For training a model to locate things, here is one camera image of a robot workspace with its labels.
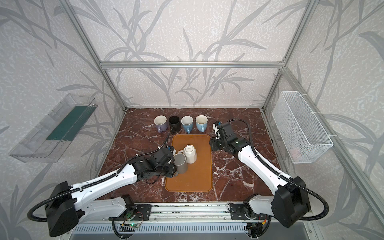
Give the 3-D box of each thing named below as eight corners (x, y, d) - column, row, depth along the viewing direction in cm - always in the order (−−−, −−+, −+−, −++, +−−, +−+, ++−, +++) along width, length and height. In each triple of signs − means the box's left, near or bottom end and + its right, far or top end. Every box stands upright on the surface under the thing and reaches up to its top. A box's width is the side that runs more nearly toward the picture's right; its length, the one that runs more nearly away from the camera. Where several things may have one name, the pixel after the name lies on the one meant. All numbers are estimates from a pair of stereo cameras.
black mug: (169, 135, 106) (167, 127, 98) (171, 124, 112) (169, 115, 105) (180, 135, 106) (178, 127, 98) (181, 124, 112) (179, 115, 105)
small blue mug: (181, 137, 105) (180, 128, 97) (183, 124, 112) (181, 115, 104) (192, 137, 105) (191, 128, 97) (193, 124, 112) (192, 115, 104)
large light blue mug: (193, 133, 107) (192, 124, 99) (198, 122, 114) (197, 113, 106) (203, 136, 106) (203, 127, 98) (207, 125, 112) (208, 116, 104)
